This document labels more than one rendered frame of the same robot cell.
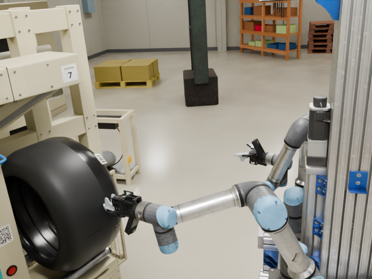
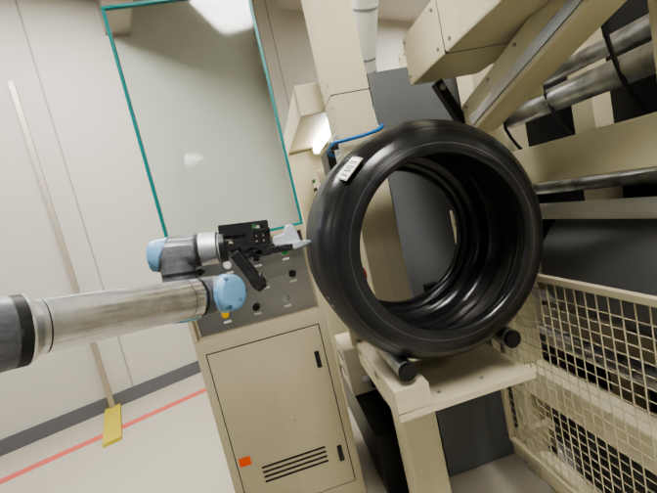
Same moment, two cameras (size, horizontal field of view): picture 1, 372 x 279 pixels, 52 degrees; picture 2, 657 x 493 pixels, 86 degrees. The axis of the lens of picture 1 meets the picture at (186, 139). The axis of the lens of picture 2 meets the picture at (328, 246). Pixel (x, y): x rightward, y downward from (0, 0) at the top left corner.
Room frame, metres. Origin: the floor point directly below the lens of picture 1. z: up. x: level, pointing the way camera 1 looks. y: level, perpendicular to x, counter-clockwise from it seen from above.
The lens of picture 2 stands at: (1.99, -0.24, 1.32)
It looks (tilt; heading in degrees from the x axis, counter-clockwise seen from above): 6 degrees down; 133
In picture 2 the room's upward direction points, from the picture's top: 13 degrees counter-clockwise
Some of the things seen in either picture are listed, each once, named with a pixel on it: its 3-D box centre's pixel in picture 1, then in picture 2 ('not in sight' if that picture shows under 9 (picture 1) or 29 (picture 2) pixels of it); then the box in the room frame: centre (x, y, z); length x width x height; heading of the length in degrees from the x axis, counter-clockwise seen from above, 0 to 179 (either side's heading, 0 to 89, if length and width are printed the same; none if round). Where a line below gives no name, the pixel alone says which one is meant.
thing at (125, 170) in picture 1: (108, 146); not in sight; (4.13, 0.90, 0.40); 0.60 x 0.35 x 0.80; 74
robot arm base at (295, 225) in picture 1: (293, 218); not in sight; (1.89, -0.59, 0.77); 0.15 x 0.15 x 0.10
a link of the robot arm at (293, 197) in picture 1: (294, 201); not in sight; (1.89, -0.60, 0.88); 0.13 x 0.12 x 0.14; 138
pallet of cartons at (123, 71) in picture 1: (127, 73); not in sight; (9.14, 1.29, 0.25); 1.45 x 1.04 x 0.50; 74
